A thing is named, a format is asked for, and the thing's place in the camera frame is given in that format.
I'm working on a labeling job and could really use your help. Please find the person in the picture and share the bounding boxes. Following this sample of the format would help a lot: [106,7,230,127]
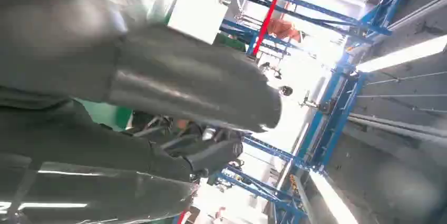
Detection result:
[267,17,307,43]
[278,85,294,98]

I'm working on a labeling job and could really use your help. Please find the green plastic crate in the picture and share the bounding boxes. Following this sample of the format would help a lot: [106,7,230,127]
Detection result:
[213,33,247,53]

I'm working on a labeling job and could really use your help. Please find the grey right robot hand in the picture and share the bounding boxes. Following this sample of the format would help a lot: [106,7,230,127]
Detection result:
[0,0,283,224]

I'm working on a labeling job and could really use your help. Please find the green table mat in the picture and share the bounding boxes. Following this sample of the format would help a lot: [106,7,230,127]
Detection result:
[35,0,134,132]

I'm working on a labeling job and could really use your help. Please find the ceiling light strip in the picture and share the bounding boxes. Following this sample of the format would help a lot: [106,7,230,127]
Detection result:
[308,170,361,224]
[355,35,447,74]

